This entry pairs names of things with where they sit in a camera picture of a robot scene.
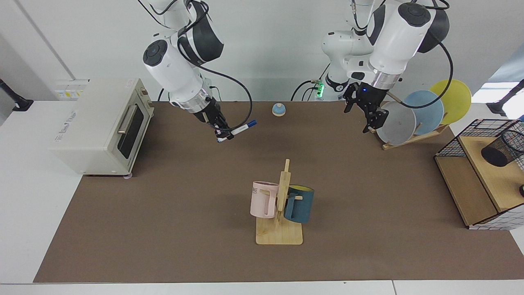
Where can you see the pink mug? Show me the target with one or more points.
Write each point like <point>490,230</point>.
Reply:
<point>262,200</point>

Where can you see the black clamp stand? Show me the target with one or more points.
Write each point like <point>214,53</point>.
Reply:
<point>18,102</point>
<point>497,107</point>

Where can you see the wooden cup stand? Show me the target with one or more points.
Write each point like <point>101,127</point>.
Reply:
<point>280,235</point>

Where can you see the brown table cloth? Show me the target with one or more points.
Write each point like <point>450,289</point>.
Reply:
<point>204,229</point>

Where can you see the yellow plate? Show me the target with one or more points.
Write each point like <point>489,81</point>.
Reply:
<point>456,100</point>

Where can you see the wooden plate rack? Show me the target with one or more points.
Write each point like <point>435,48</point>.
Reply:
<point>409,140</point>

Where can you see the small blue round bell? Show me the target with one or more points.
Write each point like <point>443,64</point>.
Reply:
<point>278,109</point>

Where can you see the blue and white marker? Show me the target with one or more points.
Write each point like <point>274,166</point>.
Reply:
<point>243,128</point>

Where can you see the pale toaster oven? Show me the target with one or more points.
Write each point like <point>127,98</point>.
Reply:
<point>90,135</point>

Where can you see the white wall socket box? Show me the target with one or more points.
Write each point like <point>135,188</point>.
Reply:
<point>65,93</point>

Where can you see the grey plate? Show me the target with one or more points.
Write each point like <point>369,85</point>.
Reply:
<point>397,125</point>

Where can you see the dark blue mug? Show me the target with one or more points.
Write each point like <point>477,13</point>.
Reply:
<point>302,207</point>

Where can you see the black mesh pen holder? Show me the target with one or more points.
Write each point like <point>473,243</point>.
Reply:
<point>497,155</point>

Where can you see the light blue plate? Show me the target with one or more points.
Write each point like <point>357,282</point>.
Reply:
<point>428,110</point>

